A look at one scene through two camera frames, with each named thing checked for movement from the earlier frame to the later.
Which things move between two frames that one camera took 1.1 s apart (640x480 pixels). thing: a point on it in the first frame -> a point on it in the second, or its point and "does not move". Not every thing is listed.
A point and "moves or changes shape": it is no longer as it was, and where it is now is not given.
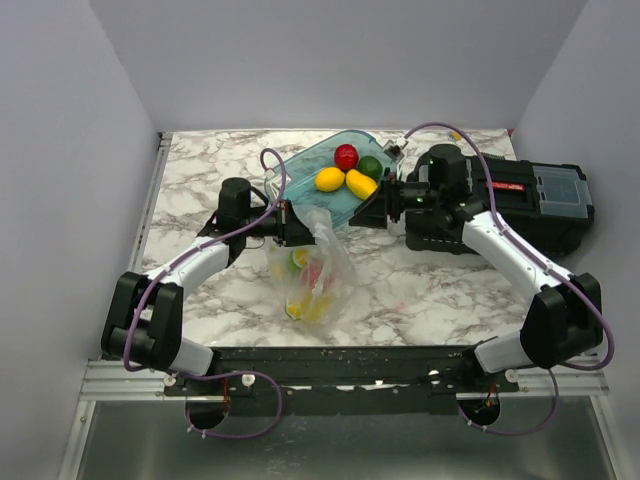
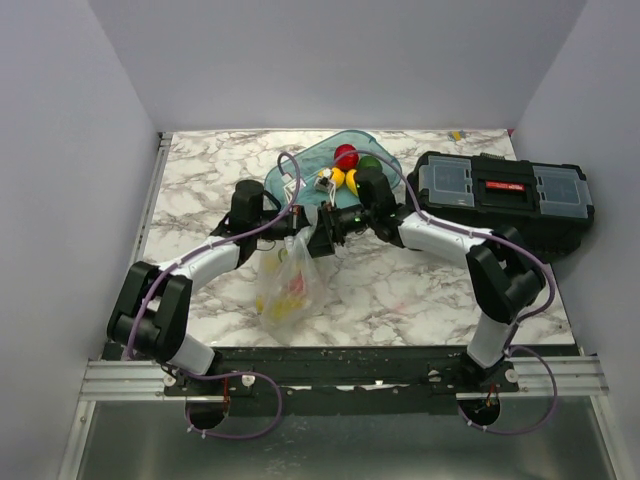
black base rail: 414,380 does not move
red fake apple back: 346,157 does not move
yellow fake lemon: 329,179 does not move
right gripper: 373,213 -> 329,231
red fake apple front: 311,273 -> 296,285
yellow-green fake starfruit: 294,309 -> 279,309
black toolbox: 547,203 does not move
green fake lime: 371,166 does not move
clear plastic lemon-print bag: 314,284 moves or changes shape
